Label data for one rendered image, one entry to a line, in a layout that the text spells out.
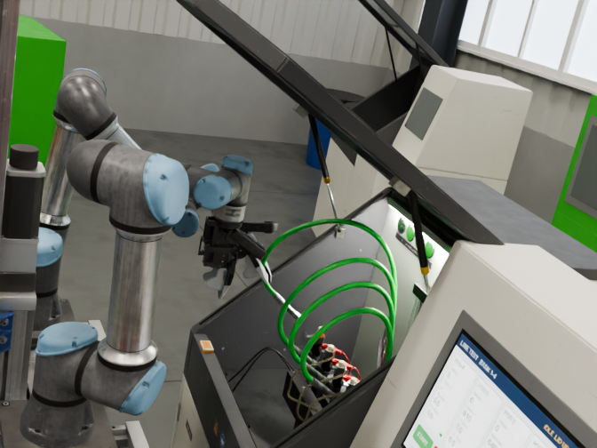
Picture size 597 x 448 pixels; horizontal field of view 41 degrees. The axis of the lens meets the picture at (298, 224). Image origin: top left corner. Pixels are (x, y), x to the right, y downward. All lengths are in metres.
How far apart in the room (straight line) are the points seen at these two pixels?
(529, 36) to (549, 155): 1.16
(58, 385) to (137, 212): 0.44
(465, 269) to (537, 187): 5.60
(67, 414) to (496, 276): 0.91
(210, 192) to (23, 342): 0.54
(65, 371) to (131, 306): 0.22
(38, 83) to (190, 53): 3.71
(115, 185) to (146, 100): 7.19
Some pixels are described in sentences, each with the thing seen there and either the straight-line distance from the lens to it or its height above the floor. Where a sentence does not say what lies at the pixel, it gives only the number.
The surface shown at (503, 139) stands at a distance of 5.12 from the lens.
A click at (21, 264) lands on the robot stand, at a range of 1.86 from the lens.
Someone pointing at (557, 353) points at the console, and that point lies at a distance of 1.50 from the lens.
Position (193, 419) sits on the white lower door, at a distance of 2.42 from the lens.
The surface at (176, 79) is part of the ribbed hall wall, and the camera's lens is 8.65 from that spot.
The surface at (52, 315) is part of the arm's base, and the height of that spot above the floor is 1.06.
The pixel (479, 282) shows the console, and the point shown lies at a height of 1.51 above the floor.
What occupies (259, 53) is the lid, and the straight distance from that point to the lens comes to 1.52.
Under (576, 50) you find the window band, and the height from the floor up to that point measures 1.74.
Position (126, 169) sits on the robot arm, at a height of 1.66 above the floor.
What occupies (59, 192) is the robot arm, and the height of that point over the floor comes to 1.36.
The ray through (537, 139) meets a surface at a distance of 7.38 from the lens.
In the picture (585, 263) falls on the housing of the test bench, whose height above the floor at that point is 1.50.
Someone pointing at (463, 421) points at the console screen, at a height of 1.28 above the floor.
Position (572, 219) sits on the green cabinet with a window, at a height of 0.90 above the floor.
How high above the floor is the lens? 2.07
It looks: 18 degrees down
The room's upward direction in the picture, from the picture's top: 12 degrees clockwise
